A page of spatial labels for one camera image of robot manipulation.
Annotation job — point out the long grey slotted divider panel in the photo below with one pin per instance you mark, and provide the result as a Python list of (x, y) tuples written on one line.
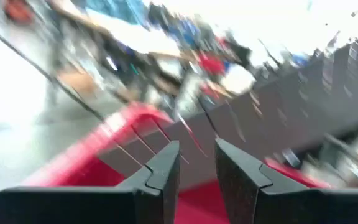
[(275, 118)]

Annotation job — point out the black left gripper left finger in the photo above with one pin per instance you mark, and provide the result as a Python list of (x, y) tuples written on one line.
[(73, 205)]

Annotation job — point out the large red plastic bin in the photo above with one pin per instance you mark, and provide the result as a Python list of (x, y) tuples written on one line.
[(89, 168)]

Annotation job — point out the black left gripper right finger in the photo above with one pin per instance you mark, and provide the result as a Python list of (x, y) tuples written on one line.
[(291, 207)]

